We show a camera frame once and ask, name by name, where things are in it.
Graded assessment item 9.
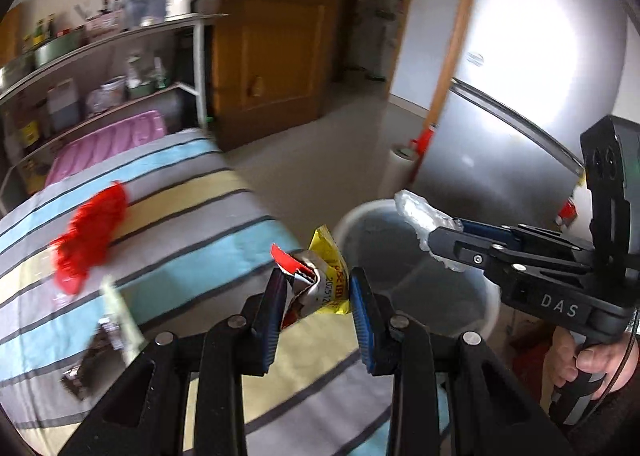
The red yellow small wrapper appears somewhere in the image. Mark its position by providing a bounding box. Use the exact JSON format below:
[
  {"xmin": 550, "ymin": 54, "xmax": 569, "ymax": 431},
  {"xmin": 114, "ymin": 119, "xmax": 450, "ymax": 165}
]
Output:
[{"xmin": 270, "ymin": 225, "xmax": 352, "ymax": 329}]

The red plastic bag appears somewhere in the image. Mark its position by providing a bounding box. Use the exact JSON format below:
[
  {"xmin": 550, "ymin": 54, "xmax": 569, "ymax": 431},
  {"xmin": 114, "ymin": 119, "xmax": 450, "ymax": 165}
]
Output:
[{"xmin": 51, "ymin": 182, "xmax": 128, "ymax": 296}]

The white trash bin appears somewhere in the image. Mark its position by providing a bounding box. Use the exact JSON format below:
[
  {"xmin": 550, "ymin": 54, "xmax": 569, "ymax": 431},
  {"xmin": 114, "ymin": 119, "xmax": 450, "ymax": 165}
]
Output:
[{"xmin": 333, "ymin": 199, "xmax": 500, "ymax": 339}]

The metal kitchen shelf rack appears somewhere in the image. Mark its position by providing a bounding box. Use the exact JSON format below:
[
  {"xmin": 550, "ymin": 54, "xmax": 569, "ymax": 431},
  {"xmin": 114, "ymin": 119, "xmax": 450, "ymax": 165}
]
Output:
[{"xmin": 1, "ymin": 14, "xmax": 221, "ymax": 216}]

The person's right hand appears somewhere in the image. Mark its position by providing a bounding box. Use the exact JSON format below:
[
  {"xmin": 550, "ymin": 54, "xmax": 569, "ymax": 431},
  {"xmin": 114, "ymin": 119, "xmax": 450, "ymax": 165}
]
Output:
[{"xmin": 541, "ymin": 326, "xmax": 632, "ymax": 400}]

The clear plastic cup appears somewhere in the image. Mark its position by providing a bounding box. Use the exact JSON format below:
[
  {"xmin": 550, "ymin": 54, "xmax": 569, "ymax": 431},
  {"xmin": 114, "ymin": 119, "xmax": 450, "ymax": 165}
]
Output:
[{"xmin": 394, "ymin": 190, "xmax": 465, "ymax": 273}]

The brown chocolate wrapper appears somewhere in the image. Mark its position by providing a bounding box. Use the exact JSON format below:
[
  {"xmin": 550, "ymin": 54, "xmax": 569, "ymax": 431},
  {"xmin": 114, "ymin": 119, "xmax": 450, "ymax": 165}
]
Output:
[{"xmin": 61, "ymin": 316, "xmax": 125, "ymax": 401}]

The clear plastic wrapped pack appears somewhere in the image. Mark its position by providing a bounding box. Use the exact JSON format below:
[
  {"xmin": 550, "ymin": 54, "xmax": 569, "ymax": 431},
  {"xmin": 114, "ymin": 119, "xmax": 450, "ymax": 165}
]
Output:
[{"xmin": 99, "ymin": 276, "xmax": 146, "ymax": 366}]

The white plastic bag roll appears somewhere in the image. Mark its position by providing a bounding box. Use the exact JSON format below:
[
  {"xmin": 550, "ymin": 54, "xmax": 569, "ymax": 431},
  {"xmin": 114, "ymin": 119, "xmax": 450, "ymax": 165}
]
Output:
[{"xmin": 378, "ymin": 144, "xmax": 419, "ymax": 199}]

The striped towel tablecloth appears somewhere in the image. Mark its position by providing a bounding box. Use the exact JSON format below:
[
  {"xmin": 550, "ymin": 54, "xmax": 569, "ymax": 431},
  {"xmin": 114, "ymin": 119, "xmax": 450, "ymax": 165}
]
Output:
[{"xmin": 1, "ymin": 129, "xmax": 392, "ymax": 455}]

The silver refrigerator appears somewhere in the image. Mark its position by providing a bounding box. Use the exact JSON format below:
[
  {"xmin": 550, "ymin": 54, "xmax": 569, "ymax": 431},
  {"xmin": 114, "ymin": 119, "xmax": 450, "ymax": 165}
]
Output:
[{"xmin": 412, "ymin": 0, "xmax": 627, "ymax": 228}]

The wooden door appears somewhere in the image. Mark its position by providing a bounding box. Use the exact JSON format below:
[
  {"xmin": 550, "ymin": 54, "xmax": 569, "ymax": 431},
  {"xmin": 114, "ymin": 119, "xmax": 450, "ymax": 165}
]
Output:
[{"xmin": 212, "ymin": 0, "xmax": 341, "ymax": 150}]

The pink storage box lid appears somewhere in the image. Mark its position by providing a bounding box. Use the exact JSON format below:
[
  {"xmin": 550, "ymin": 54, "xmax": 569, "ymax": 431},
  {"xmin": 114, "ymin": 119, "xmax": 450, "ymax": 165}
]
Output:
[{"xmin": 46, "ymin": 110, "xmax": 166, "ymax": 186}]

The white oil jug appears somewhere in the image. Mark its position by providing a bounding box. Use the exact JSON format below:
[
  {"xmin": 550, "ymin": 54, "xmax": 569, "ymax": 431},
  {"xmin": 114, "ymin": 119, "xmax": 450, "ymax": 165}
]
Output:
[{"xmin": 47, "ymin": 78, "xmax": 81, "ymax": 133}]

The green enamel basin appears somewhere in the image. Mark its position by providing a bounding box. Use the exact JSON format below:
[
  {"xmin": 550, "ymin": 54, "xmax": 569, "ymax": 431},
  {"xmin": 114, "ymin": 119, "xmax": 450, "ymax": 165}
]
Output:
[{"xmin": 35, "ymin": 28, "xmax": 86, "ymax": 68}]

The pink utensil holder basket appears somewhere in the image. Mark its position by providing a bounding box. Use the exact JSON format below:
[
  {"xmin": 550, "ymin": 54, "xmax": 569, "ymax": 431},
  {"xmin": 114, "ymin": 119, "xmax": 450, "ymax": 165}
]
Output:
[{"xmin": 85, "ymin": 8, "xmax": 124, "ymax": 42}]

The clear plastic storage box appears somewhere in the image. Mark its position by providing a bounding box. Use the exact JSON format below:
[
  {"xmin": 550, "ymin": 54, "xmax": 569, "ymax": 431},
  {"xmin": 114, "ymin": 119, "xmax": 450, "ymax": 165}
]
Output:
[{"xmin": 122, "ymin": 0, "xmax": 166, "ymax": 30}]

